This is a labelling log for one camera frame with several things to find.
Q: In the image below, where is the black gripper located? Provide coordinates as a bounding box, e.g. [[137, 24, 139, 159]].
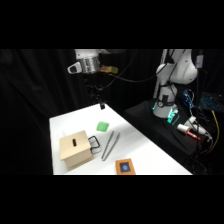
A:
[[84, 72, 108, 111]]

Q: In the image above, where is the black curtain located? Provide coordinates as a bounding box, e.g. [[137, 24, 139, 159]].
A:
[[0, 49, 224, 176]]

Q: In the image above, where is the blue lit keyboard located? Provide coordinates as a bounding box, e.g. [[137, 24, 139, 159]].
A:
[[199, 92, 224, 112]]

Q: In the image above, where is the light wooden slotted box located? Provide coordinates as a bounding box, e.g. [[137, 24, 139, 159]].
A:
[[59, 130, 95, 172]]

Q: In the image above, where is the green sponge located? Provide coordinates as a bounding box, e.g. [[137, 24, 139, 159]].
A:
[[96, 120, 110, 132]]

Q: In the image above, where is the yellow cable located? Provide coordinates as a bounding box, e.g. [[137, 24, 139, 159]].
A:
[[205, 110, 221, 154]]

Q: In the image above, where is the blue cable bundle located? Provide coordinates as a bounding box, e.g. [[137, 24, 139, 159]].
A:
[[182, 88, 196, 109]]

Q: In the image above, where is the black robot stand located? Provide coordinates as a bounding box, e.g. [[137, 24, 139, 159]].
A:
[[123, 99, 214, 158]]

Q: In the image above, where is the orange framed blue tile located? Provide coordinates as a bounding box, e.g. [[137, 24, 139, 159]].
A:
[[115, 158, 137, 176]]

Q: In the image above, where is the white cylinder red tip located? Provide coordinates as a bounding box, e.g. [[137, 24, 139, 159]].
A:
[[176, 123, 202, 141]]

